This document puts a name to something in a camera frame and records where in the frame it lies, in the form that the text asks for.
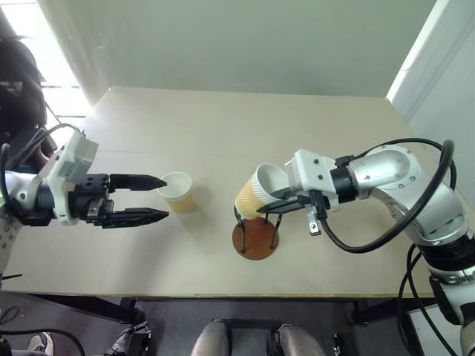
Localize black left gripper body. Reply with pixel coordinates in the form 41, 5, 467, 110
68, 173, 114, 228

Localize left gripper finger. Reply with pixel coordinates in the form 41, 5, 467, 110
101, 208, 171, 230
108, 173, 168, 194

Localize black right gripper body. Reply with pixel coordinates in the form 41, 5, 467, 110
296, 190, 332, 220

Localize ribbed yellow paper cup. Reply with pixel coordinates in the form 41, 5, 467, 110
235, 162, 292, 221

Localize brown round cup holder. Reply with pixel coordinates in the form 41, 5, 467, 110
232, 205, 282, 261

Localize smooth yellow paper cup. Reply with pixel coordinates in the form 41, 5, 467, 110
157, 171, 197, 214

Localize black clamp stand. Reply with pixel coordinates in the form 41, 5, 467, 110
105, 320, 154, 356

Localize grey rounded robot leg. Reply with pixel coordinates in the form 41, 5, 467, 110
277, 323, 327, 356
190, 320, 234, 356

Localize white sneaker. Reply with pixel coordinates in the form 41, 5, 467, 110
27, 332, 53, 356

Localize white floor box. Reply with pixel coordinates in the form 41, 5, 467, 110
407, 306, 463, 356

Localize silver metal cable clip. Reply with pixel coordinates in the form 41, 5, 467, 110
306, 205, 320, 238

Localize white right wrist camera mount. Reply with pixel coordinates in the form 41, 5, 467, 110
284, 148, 341, 213

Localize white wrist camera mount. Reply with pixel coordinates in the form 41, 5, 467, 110
46, 129, 99, 226
284, 148, 341, 213

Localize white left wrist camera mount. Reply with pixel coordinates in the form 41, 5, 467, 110
46, 129, 99, 226

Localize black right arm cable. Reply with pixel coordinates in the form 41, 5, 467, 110
311, 138, 458, 254

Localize black table frame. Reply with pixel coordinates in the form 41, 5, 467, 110
0, 291, 439, 328

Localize black robot body cables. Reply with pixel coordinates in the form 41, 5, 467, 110
395, 243, 459, 356

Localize black floor cable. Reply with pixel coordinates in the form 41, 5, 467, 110
0, 304, 87, 356

